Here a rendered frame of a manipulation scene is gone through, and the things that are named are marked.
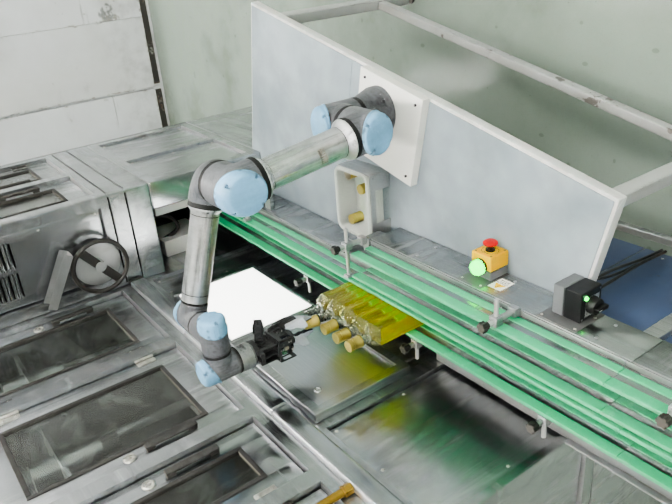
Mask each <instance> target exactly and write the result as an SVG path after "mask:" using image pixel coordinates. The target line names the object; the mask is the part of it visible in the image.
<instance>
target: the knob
mask: <svg viewBox="0 0 672 504"><path fill-rule="evenodd" d="M608 307H609V304H606V303H604V301H603V299H601V298H599V297H598V296H596V295H593V296H591V297H590V298H589V300H588V301H587V304H586V312H587V313H589V314H594V315H598V314H599V313H600V312H602V311H604V310H606V309H607V308H608Z"/></svg>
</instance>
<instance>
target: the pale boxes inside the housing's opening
mask: <svg viewBox="0 0 672 504"><path fill-rule="evenodd" d="M187 203H188V199H187V200H184V201H180V202H177V203H174V204H170V205H167V206H164V207H160V208H157V209H153V212H154V215H155V216H159V215H163V214H166V213H169V212H172V211H176V210H179V209H182V208H185V207H188V206H187ZM177 221H178V222H179V224H180V228H179V230H178V232H177V233H176V234H175V235H173V236H170V237H164V236H166V235H167V234H169V233H171V232H172V231H173V230H174V229H175V227H176V225H175V223H174V222H170V223H167V224H164V225H161V226H157V232H158V237H159V239H160V241H161V243H160V246H161V251H162V253H163V254H164V255H166V256H167V257H169V256H172V255H175V254H178V253H181V252H184V251H186V248H187V239H188V230H189V221H190V220H188V219H187V218H183V219H180V220H177ZM162 237H164V238H162Z"/></svg>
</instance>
